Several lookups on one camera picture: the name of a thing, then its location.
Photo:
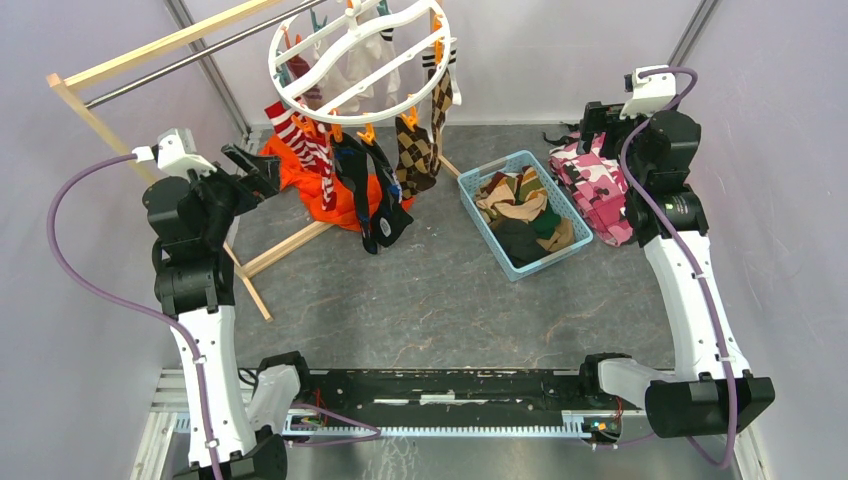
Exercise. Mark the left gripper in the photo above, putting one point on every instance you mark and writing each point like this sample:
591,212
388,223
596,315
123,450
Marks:
262,183

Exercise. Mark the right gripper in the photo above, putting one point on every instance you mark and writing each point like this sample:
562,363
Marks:
603,118

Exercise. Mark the black grey sock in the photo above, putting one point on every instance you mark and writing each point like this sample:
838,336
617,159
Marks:
351,168
390,219

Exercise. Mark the brown argyle sock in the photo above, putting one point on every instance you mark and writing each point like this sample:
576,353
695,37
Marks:
442,100
415,157

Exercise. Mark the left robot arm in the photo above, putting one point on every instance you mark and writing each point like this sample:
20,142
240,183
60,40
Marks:
191,211

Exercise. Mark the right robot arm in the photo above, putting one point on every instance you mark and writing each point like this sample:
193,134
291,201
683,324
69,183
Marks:
712,389

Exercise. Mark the white round clip hanger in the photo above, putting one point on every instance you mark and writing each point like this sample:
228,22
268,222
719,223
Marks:
423,41

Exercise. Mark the red white striped sock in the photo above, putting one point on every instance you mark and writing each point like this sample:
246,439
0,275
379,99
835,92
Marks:
308,142

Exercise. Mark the pink camouflage trousers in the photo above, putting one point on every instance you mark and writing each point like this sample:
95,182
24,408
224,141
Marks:
596,186

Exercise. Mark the orange cloth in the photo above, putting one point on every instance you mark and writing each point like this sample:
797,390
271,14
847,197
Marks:
308,185

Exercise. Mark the light blue laundry basket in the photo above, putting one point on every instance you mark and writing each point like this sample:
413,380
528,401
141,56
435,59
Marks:
523,215

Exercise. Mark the hanging white sock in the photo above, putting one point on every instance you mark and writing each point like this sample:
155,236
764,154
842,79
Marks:
333,83
370,55

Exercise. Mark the metal hanging rod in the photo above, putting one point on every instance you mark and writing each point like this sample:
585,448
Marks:
201,54

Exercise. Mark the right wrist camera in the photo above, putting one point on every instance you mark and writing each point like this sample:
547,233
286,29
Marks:
651,88

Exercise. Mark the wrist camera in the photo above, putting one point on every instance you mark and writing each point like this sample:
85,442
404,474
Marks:
651,88
175,154

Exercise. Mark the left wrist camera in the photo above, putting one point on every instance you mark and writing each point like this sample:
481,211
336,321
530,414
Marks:
175,154

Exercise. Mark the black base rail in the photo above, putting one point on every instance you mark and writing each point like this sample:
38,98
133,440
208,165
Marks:
455,403

